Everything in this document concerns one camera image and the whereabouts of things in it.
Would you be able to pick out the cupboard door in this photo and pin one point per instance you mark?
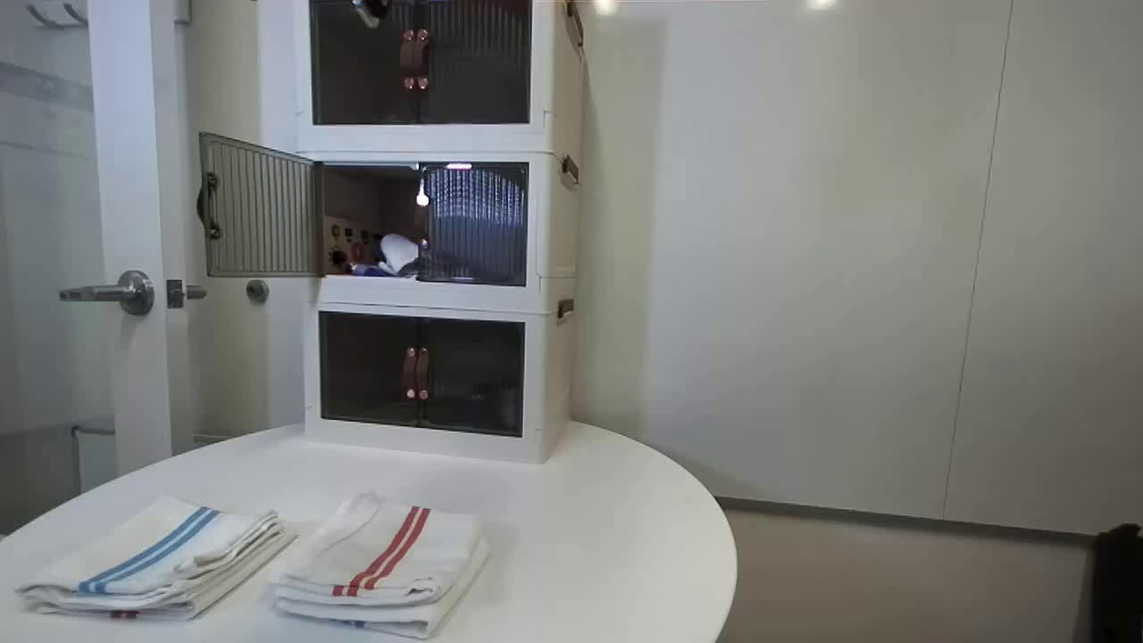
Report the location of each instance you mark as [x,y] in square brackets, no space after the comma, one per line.
[258,208]
[479,221]

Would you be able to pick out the white object inside cupboard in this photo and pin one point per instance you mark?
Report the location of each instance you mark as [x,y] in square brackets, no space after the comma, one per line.
[397,251]

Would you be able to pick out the white stacked storage cabinet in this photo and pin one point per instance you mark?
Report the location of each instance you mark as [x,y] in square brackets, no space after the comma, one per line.
[381,95]

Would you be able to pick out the red striped folded towel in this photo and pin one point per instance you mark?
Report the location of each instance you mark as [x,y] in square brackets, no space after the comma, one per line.
[383,566]

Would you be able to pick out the silver door latch knob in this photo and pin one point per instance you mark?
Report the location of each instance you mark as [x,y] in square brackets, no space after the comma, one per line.
[255,291]

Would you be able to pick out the blue striped folded towel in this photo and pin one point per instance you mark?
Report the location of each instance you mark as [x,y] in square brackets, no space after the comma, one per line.
[166,562]

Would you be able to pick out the white door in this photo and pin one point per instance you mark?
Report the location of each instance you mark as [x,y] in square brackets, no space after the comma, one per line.
[135,100]

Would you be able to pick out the black object at floor right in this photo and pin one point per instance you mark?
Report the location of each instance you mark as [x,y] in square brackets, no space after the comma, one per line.
[1120,588]

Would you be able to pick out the silver door lever handle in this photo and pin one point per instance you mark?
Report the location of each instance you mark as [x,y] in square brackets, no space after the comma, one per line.
[135,292]

